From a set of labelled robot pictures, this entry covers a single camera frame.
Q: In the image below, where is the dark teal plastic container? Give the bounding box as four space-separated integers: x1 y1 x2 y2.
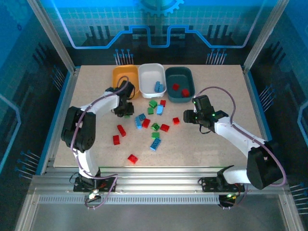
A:
165 66 195 103

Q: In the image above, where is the white plastic container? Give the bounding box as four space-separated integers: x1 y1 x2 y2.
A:
138 63 167 99

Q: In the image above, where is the aluminium frame post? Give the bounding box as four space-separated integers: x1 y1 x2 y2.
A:
242 0 291 73
26 0 77 73

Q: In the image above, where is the aluminium mounting rail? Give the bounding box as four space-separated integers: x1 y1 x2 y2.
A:
28 167 291 196

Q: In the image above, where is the aluminium side rail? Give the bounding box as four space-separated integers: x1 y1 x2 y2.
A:
39 67 81 175
241 64 284 176

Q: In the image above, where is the long red lego brick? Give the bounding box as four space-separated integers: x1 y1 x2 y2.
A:
116 124 127 137

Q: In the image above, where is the slotted grey cable duct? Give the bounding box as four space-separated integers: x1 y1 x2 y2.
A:
38 195 221 205

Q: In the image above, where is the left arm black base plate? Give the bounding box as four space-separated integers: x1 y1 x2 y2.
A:
73 176 118 193

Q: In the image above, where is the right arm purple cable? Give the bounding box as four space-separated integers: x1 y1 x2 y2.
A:
197 86 287 210

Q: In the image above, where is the grey metal base panel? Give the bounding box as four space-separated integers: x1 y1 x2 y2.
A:
31 204 289 231

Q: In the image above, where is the orange plastic container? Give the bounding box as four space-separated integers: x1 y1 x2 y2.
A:
112 64 141 101

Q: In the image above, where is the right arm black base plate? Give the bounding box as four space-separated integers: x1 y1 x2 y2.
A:
199 177 245 193

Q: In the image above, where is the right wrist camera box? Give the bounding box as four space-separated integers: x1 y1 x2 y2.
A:
193 94 214 113

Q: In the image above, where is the lit connector plug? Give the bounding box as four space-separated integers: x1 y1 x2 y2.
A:
88 189 101 200
220 192 238 200

